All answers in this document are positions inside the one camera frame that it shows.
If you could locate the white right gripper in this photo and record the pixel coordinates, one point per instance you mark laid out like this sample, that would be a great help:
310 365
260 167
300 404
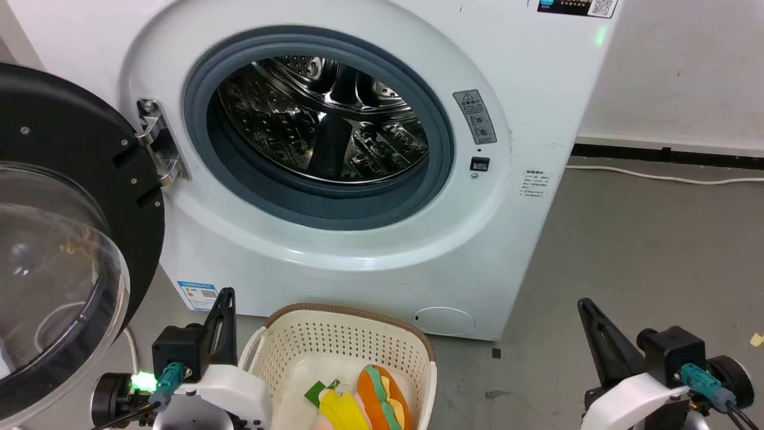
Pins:
632 400

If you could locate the chrome door hinge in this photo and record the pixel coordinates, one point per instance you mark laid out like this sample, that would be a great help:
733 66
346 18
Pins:
156 140

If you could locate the yellow plush toy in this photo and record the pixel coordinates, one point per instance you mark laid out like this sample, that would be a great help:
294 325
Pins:
341 411

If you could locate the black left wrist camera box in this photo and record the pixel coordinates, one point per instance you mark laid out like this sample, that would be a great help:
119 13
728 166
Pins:
176 349

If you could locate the grey rubber door gasket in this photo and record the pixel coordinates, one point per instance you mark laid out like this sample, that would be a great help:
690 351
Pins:
441 155

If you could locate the stainless steel drum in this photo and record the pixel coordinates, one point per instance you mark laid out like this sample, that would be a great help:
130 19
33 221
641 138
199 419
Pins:
322 119

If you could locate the green paper tag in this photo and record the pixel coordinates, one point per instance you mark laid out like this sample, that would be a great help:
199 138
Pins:
316 392

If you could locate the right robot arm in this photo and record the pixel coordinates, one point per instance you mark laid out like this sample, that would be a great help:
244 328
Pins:
731 379

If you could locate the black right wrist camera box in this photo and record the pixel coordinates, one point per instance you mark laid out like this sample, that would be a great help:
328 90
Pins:
671 352

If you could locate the white front-load washing machine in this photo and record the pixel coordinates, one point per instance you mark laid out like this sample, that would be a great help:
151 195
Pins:
537 119

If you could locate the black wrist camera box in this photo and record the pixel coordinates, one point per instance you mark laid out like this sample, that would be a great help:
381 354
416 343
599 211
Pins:
176 349
671 352

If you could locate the black door latch socket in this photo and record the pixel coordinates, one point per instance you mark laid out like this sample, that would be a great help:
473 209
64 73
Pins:
480 163

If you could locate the black QR code sticker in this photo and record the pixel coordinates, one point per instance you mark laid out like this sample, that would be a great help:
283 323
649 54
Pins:
576 7

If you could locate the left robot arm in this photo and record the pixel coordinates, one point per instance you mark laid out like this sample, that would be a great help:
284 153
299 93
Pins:
116 397

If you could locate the round white filter cover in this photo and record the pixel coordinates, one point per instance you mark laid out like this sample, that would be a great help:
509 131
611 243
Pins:
444 321

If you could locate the orange and green plush toy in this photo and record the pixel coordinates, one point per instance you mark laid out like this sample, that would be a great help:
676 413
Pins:
382 400

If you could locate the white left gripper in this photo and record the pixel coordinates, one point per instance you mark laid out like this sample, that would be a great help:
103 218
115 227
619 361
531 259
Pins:
233 388

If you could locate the blue energy label sticker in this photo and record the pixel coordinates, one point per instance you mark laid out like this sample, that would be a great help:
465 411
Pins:
200 295

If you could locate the black round door with glass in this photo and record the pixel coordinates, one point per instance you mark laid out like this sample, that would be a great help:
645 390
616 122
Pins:
71 155

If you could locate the grey warning label sticker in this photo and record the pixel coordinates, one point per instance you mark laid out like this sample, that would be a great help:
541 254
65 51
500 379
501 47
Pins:
475 116

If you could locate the yellow tape scrap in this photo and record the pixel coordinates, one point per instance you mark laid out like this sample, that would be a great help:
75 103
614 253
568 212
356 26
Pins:
757 340

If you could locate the cream perforated laundry basket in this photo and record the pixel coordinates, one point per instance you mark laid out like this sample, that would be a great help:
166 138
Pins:
334 346

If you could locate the black baseboard strip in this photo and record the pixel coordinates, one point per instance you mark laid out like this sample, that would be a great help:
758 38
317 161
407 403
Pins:
656 154

